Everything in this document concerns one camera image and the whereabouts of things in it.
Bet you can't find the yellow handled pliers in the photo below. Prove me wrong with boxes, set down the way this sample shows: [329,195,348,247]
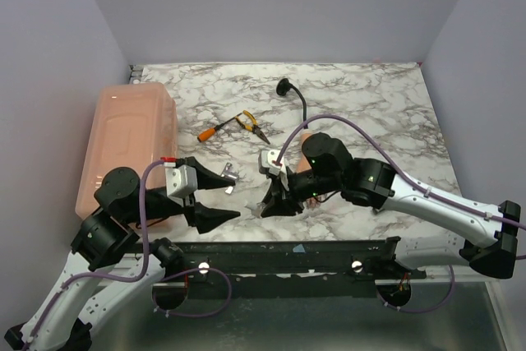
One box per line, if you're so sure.
[234,110,270,145]

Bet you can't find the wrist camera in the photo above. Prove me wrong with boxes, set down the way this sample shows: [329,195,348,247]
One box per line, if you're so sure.
[164,158,198,200]
[258,149,289,190]

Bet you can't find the mannequin practice hand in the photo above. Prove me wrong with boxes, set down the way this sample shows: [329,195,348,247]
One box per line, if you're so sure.
[297,129,326,210]

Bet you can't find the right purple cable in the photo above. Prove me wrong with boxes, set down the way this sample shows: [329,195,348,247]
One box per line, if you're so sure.
[275,115,526,314]

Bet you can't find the black flexible hand stand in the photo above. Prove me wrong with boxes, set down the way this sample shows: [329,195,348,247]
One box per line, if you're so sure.
[275,78,307,122]

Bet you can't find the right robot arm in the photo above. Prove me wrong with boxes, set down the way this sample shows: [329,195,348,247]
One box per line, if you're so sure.
[258,133,520,279]

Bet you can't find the orange handled screwdriver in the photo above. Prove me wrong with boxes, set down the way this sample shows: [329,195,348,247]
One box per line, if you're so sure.
[197,114,239,142]

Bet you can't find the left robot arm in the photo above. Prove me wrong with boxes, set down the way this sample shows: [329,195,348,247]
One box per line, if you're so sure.
[4,157,240,350]

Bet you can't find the pink plastic storage box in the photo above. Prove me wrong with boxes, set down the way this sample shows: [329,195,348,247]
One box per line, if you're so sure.
[75,82,178,219]

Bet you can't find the clear nail polish bottle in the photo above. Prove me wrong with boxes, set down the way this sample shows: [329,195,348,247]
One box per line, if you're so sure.
[245,202,265,218]

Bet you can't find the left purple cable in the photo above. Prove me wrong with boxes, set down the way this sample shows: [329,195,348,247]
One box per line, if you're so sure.
[20,156,233,348]

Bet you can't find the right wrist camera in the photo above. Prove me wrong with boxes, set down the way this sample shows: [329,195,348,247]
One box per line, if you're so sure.
[258,149,289,190]

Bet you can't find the black mounting rail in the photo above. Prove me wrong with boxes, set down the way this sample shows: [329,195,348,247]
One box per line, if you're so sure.
[150,237,425,307]

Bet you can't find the chrome faucet fitting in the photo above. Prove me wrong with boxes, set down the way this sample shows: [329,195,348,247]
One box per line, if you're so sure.
[220,162,239,195]

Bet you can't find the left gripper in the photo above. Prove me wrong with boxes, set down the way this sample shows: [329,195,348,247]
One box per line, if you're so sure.
[126,158,242,231]

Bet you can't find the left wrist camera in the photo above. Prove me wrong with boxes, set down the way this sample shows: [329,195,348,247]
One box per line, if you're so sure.
[164,158,198,200]

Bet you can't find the purple cable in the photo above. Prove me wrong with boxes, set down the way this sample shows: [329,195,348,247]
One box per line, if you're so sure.
[20,156,233,348]
[275,115,526,314]

